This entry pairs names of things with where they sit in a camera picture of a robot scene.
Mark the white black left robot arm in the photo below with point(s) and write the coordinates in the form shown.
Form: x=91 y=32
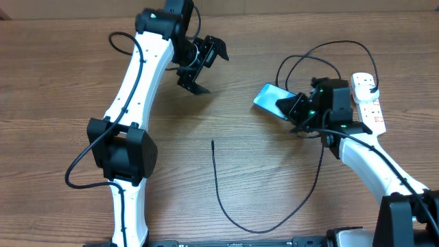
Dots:
x=119 y=141

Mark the Galaxy smartphone blue screen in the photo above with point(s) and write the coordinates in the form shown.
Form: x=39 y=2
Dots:
x=267 y=98

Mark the white charger plug adapter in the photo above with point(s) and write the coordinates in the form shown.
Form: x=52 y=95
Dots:
x=362 y=93

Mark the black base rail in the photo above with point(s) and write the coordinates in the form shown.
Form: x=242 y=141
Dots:
x=313 y=241

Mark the white power strip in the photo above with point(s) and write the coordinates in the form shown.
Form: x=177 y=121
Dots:
x=369 y=113

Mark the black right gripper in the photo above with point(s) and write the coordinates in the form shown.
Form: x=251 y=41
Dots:
x=291 y=112

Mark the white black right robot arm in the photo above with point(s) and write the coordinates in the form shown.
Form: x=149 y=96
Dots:
x=408 y=214

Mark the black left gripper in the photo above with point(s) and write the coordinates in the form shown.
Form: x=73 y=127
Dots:
x=208 y=45

